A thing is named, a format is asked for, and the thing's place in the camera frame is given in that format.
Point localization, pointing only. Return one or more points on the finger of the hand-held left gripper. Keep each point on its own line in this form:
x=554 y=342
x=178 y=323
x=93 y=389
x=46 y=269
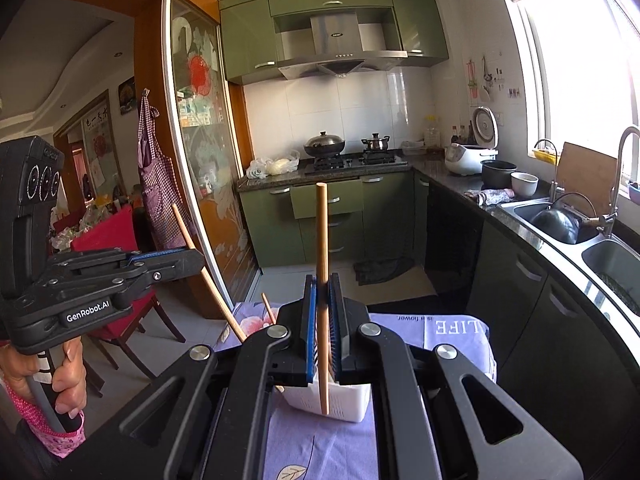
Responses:
x=100 y=259
x=175 y=267

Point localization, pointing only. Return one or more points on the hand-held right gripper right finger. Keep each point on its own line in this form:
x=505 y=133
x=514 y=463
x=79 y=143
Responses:
x=335 y=335

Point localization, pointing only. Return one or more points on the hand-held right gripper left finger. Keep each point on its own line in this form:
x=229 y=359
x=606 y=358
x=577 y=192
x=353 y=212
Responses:
x=311 y=330

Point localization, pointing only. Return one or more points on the light wooden chopstick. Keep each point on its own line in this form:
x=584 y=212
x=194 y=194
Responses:
x=220 y=300
x=322 y=240
x=268 y=308

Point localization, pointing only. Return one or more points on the white plastic utensil holder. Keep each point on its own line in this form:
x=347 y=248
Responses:
x=350 y=402

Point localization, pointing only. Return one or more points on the person's left forearm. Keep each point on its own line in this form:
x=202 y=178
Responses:
x=55 y=442

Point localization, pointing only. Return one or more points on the person's left hand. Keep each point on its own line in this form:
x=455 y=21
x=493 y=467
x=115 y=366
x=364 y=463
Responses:
x=70 y=375

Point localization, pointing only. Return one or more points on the wooden chair with red cover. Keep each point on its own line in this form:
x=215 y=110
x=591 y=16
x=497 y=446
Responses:
x=115 y=245

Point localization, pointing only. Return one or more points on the cluttered side table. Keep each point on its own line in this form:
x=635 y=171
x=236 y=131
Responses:
x=85 y=220

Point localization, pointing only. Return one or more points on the dark cloth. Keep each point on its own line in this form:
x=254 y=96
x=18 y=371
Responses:
x=382 y=270

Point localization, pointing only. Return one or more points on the purple checkered apron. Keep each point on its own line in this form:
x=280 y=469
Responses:
x=155 y=185

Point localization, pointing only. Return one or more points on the purple floral tablecloth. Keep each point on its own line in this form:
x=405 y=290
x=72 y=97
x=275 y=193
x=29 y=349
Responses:
x=440 y=340

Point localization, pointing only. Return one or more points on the green lower kitchen cabinets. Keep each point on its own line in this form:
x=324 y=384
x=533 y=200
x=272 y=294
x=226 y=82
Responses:
x=385 y=220

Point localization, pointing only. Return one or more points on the green kitchen cabinets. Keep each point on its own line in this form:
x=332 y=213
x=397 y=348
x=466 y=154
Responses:
x=425 y=25
x=385 y=220

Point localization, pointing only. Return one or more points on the green and white plastic bag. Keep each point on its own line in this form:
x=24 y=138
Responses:
x=256 y=169

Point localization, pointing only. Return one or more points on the open green drawer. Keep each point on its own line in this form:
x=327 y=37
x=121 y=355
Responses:
x=327 y=197

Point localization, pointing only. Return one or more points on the frosted glass sliding door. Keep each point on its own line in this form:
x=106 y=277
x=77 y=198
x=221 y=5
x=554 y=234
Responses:
x=205 y=135

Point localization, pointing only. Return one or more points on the black gas stove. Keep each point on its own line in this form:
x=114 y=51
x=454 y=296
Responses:
x=350 y=164

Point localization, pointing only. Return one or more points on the black wok with lid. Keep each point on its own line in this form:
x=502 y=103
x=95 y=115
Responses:
x=324 y=144

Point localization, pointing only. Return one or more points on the dark lower kitchen cabinets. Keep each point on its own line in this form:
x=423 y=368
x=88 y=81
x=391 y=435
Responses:
x=525 y=285

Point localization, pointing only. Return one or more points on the small steel pot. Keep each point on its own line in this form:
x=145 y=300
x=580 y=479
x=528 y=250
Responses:
x=376 y=142

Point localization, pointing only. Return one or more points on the clear plastic food container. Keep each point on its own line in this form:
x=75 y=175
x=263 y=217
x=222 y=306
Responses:
x=414 y=148

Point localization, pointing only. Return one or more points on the grey patterned dish cloth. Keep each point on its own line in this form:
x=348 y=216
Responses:
x=487 y=196

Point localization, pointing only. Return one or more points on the glass jar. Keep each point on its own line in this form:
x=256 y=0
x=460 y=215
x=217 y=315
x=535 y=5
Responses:
x=431 y=134

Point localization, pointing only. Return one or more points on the white rice cooker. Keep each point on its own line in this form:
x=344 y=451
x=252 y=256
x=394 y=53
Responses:
x=472 y=152

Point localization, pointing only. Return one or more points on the black inner cooking pot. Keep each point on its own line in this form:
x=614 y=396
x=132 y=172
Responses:
x=498 y=174

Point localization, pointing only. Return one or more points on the dark sauce bottle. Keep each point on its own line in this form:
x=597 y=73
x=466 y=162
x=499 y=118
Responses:
x=463 y=135
x=455 y=136

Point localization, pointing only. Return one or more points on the white bowl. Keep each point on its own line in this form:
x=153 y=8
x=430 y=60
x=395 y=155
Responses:
x=523 y=183

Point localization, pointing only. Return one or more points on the steel range hood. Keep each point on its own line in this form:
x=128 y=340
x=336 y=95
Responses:
x=330 y=45

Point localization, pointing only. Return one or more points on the yellow sponge rack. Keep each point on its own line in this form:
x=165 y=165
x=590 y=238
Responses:
x=545 y=156

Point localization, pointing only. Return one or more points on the small steel faucet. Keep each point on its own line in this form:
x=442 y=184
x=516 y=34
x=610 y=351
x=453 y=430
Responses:
x=551 y=160

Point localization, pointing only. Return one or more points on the stainless steel double sink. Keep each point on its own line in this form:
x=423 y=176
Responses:
x=615 y=260

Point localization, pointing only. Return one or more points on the wooden cutting board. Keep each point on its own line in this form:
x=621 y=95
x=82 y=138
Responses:
x=587 y=172

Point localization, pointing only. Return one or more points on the green upper kitchen cabinets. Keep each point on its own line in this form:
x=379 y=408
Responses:
x=425 y=25

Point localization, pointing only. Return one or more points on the tall steel faucet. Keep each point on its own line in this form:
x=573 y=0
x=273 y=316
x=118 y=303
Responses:
x=620 y=175

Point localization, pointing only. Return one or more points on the blue windowsill holder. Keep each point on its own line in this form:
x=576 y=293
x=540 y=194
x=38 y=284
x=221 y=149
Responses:
x=634 y=188

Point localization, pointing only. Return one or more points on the kitchen window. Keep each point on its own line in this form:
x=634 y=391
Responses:
x=590 y=60

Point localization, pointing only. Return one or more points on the wall poster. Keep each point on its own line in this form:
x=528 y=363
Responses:
x=97 y=145

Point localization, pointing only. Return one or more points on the dark framed wall picture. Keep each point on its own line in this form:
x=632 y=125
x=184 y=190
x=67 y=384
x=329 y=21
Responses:
x=126 y=95

